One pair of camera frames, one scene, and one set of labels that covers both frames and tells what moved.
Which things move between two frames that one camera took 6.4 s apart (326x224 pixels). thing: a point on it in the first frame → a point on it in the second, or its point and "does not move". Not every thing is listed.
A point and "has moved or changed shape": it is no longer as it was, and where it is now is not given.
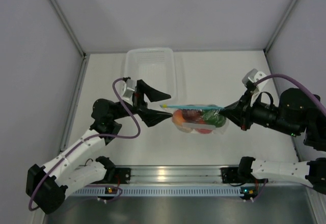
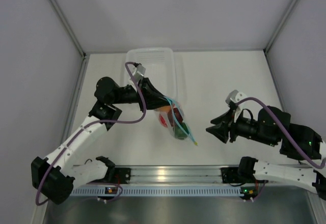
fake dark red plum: [192, 115] → [178, 114]
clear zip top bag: [205, 119] has moved or changed shape
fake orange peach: [178, 118] → [167, 109]
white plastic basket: [155, 67] does not move
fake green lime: [212, 116] → [179, 133]
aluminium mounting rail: [175, 174] does not move
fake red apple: [204, 131] → [163, 121]
